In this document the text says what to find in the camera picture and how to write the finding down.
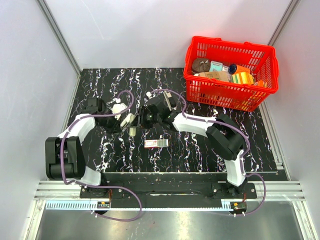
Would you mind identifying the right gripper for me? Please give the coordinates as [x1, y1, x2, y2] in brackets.
[130, 106, 161, 131]

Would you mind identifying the aluminium rail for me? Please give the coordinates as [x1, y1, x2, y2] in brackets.
[34, 181, 305, 201]

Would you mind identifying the white cable duct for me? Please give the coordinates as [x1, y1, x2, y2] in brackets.
[45, 200, 110, 211]

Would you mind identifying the red plastic basket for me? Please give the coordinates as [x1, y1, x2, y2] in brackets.
[183, 36, 279, 112]

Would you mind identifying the teal small box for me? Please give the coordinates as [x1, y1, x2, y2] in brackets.
[209, 60, 223, 72]

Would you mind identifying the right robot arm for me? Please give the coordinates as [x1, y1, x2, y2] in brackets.
[132, 97, 247, 198]

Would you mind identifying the blue capped orange bottle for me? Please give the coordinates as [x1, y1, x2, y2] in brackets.
[228, 63, 251, 75]

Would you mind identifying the cardboard box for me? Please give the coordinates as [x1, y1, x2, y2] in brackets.
[194, 71, 230, 82]

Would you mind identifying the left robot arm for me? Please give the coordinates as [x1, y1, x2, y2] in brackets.
[45, 98, 127, 198]

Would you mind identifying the white stapler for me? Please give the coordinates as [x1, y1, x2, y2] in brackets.
[120, 113, 136, 137]

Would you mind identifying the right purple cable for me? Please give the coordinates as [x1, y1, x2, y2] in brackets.
[146, 88, 267, 217]

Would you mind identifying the staple box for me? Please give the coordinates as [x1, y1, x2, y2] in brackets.
[144, 139, 169, 148]

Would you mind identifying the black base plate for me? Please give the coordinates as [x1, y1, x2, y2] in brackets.
[79, 181, 258, 200]

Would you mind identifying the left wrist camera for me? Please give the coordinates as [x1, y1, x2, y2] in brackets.
[111, 98, 127, 114]

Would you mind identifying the green orange box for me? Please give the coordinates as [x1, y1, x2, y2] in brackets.
[232, 72, 255, 85]

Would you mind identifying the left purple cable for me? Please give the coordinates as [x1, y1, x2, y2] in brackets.
[59, 90, 143, 222]

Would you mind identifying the grey staple magazine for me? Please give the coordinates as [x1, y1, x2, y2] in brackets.
[163, 91, 177, 111]

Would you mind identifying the brown round item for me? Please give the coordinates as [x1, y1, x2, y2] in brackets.
[191, 58, 211, 73]

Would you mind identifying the purple cable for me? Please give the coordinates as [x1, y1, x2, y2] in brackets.
[59, 90, 143, 222]
[146, 88, 267, 217]

